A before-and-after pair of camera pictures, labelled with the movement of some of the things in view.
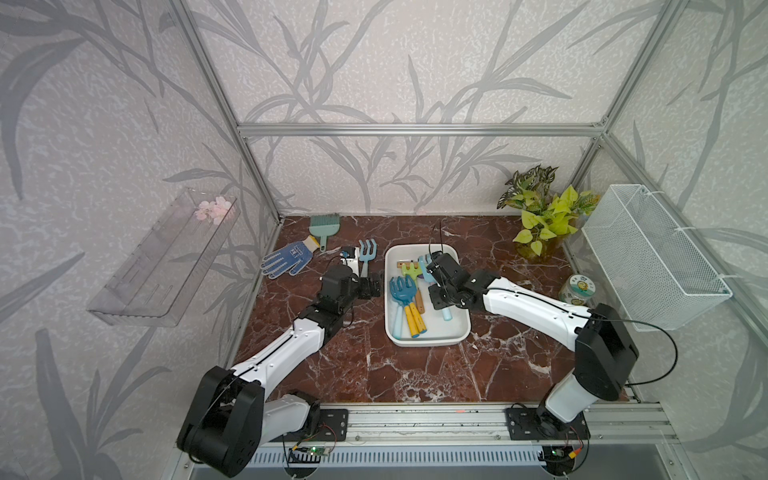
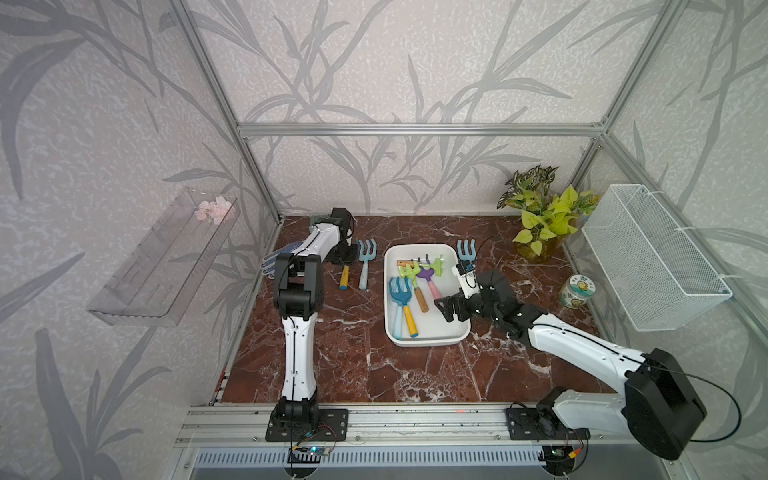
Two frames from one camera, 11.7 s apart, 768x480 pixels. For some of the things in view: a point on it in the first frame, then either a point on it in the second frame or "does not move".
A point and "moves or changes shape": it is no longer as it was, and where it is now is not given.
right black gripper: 436,303 -> 458,300
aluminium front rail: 462,424 does not move
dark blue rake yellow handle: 405,291 does not move
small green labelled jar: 577,290 does not move
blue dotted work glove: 297,255 does not move
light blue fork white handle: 368,255 does not move
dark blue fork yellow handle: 404,289 moves or changes shape
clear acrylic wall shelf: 160,279 does not move
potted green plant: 546,218 does not move
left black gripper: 364,286 -> 349,260
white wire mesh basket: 660,277 does not move
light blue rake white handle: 429,276 -> 466,255
